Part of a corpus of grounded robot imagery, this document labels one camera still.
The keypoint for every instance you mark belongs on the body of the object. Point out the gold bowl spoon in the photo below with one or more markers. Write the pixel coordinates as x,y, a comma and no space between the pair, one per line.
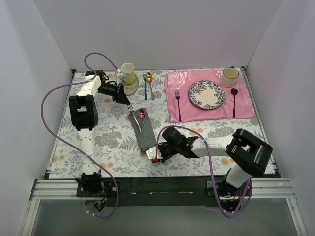
149,80

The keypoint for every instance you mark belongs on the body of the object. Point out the cream mug dark rim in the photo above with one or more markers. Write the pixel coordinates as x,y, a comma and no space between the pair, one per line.
229,77

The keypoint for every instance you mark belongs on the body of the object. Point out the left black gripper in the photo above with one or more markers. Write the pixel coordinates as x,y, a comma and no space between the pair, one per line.
117,94

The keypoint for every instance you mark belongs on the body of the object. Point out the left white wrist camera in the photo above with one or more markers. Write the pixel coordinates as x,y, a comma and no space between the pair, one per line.
120,75

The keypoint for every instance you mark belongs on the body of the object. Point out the yellow-green mug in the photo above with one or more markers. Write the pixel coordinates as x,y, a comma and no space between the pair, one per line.
129,72

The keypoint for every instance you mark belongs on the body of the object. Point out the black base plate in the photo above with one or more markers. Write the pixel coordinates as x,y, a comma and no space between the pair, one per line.
150,191

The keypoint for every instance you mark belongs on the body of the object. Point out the pink floral placemat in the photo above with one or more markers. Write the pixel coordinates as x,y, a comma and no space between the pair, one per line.
182,80

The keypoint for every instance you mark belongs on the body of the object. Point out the purple fork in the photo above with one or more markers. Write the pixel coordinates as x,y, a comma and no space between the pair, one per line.
177,96

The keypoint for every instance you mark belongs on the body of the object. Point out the blue floral plate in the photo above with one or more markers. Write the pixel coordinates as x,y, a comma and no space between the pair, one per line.
207,95

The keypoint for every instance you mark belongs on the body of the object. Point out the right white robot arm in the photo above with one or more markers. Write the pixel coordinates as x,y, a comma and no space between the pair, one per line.
250,154

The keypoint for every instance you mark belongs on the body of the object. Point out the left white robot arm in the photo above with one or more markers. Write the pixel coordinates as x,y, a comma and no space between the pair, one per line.
84,117

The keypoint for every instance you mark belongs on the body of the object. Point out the gold spoon purple handle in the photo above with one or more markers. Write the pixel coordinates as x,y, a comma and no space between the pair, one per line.
142,114

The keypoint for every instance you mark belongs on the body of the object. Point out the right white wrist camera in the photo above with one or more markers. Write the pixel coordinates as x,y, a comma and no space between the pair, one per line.
154,155

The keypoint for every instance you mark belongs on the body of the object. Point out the round woven coaster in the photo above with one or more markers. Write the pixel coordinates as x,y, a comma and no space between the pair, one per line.
130,89

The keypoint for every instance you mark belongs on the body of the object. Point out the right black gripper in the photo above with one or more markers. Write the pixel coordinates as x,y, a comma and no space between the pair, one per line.
162,151

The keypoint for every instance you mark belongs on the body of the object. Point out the grey cloth napkin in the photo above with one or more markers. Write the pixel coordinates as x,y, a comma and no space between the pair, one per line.
146,138

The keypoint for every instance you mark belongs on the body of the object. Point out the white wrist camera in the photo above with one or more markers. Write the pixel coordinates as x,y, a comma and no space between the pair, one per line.
154,155
120,75

